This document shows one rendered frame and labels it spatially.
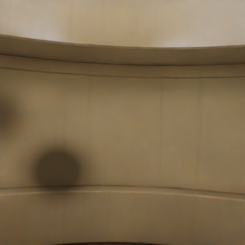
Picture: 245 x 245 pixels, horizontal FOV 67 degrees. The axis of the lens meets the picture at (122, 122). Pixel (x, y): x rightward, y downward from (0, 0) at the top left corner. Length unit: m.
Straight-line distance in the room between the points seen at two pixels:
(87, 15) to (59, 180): 0.36
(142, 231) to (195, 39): 0.41
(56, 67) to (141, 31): 0.21
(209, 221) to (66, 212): 0.31
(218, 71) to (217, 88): 0.04
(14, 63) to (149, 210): 0.44
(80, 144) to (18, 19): 0.27
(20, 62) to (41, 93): 0.08
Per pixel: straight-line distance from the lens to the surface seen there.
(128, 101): 0.46
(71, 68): 0.48
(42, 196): 0.46
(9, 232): 0.49
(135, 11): 0.42
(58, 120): 0.46
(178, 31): 0.41
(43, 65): 0.48
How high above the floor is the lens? 0.26
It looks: 1 degrees up
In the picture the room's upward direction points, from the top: 2 degrees clockwise
